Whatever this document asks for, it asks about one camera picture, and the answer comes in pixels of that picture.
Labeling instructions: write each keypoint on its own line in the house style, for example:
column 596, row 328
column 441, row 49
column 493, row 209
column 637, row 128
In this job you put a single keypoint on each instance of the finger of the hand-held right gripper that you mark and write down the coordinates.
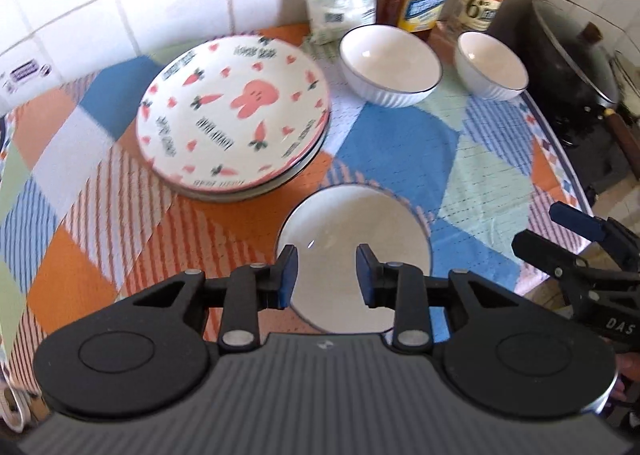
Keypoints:
column 580, row 222
column 550, row 252

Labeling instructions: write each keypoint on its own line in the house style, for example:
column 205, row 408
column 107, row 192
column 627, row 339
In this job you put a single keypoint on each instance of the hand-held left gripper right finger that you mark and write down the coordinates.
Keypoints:
column 364, row 280

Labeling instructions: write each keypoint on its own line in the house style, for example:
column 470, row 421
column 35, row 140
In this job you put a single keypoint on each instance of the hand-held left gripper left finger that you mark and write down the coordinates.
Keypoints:
column 286, row 280

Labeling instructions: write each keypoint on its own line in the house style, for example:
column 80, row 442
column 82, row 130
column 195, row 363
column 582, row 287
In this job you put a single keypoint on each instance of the white ribbed bowl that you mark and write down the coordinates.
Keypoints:
column 492, row 67
column 390, row 62
column 345, row 230

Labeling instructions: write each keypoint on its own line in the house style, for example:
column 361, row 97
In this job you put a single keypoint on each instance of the white plate with sun print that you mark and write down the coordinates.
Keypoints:
column 260, row 194

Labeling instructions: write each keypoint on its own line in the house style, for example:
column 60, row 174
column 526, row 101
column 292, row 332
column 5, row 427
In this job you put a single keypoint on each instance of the pink rabbit carrot plate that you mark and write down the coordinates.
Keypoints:
column 235, row 110

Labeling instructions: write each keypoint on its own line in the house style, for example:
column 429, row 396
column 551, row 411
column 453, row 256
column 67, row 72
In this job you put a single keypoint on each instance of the black gas stove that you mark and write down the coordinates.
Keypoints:
column 600, row 160

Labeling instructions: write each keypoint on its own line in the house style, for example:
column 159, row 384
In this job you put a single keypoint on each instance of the black wok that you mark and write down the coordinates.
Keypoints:
column 560, row 70

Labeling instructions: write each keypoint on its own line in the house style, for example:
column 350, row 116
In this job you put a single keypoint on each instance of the glass wok lid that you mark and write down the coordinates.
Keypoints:
column 580, row 55

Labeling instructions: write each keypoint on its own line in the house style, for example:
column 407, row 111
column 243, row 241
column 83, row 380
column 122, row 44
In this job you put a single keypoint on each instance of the colourful patchwork mat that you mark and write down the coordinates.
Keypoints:
column 100, row 175

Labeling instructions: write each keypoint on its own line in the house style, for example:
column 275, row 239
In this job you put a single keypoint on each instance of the white and black wall sticker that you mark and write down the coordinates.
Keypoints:
column 25, row 75

